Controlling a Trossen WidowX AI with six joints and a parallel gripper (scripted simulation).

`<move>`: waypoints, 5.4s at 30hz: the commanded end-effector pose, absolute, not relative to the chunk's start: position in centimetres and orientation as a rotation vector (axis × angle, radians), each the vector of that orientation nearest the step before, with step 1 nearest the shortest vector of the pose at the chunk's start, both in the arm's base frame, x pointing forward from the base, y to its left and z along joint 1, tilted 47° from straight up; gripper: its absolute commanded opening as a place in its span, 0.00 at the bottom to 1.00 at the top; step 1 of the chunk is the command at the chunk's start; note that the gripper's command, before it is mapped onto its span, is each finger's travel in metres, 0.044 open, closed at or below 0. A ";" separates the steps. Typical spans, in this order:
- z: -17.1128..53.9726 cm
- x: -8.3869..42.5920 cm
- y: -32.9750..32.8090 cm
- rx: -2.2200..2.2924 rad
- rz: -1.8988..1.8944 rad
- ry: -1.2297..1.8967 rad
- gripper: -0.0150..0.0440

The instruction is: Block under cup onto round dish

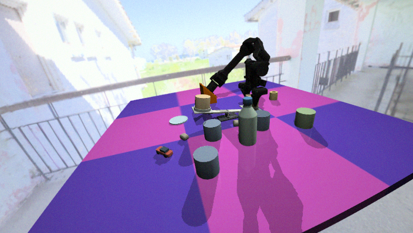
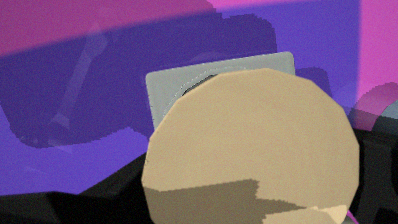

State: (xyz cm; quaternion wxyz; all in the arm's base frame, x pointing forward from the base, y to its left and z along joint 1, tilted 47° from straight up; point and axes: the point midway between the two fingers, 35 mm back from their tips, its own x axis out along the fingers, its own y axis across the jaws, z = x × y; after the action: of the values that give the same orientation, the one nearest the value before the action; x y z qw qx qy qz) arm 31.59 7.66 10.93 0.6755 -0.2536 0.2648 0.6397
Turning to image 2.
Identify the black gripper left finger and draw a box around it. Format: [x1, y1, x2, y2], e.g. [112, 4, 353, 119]
[0, 151, 154, 224]

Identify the dark grey cylinder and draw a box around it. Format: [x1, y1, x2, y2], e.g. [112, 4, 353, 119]
[371, 100, 398, 135]

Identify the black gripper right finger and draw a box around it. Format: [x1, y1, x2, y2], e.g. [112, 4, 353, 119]
[349, 128, 398, 224]

